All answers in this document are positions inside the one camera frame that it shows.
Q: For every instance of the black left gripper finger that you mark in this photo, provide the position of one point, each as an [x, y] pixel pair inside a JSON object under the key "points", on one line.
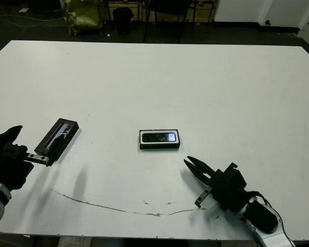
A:
{"points": [[59, 144]]}

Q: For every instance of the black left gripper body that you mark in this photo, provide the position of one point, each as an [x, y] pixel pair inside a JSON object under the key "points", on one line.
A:
{"points": [[7, 167]]}

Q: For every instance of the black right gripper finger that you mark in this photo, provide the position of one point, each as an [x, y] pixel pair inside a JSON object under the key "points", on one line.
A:
{"points": [[197, 175], [203, 167]]}

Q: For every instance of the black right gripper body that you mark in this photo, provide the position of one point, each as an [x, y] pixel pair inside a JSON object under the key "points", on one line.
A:
{"points": [[221, 190]]}

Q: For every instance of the black box lid with print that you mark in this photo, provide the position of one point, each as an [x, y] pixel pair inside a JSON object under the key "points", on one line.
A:
{"points": [[67, 126]]}

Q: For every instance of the black slim camera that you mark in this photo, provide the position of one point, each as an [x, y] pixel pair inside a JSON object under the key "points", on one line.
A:
{"points": [[157, 137]]}

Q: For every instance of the black box with white insert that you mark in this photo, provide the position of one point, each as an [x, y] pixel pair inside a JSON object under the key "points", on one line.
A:
{"points": [[159, 146]]}

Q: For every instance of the yellow-green bag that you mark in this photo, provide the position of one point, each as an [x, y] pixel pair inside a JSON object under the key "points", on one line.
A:
{"points": [[83, 16]]}

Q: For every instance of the white paper sheet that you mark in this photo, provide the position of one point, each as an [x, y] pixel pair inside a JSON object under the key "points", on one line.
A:
{"points": [[23, 10]]}

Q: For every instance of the black waste bin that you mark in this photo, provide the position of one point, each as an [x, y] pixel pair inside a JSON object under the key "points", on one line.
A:
{"points": [[123, 20]]}

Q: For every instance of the black round door stopper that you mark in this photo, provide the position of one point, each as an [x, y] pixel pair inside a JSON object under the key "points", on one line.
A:
{"points": [[267, 22]]}

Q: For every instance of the black chair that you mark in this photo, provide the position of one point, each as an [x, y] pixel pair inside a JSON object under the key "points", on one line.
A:
{"points": [[170, 6]]}

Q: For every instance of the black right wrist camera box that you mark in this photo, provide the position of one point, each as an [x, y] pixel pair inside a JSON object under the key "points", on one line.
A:
{"points": [[238, 180]]}

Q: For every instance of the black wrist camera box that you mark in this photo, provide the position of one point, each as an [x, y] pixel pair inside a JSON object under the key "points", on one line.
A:
{"points": [[238, 180], [7, 135]]}

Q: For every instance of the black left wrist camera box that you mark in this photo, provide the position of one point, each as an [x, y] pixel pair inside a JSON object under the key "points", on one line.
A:
{"points": [[7, 135]]}

